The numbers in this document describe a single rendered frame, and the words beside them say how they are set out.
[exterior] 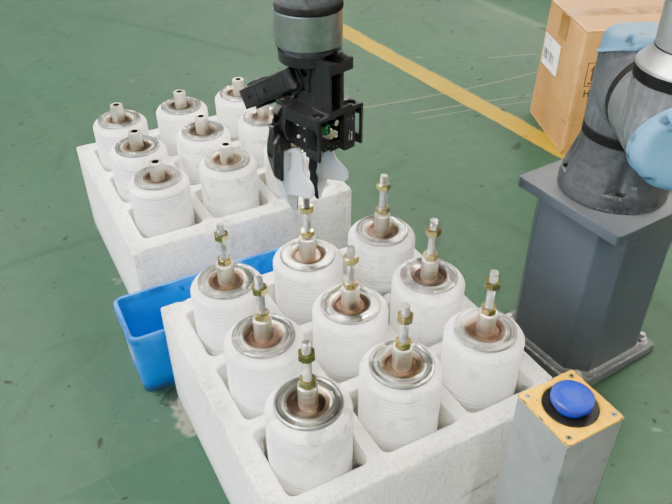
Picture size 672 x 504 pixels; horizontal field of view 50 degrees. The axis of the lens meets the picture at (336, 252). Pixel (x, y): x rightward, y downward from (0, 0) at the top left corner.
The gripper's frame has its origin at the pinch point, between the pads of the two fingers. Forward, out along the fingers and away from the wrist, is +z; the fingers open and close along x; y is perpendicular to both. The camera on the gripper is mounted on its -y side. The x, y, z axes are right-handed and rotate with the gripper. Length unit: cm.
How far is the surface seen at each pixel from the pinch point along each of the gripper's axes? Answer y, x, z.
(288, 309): 1.5, -4.6, 16.2
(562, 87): -17, 96, 21
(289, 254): -0.8, -2.0, 9.3
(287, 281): 1.7, -4.7, 11.1
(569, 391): 41.5, -3.7, 1.8
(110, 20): -173, 64, 35
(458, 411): 28.8, -1.8, 16.8
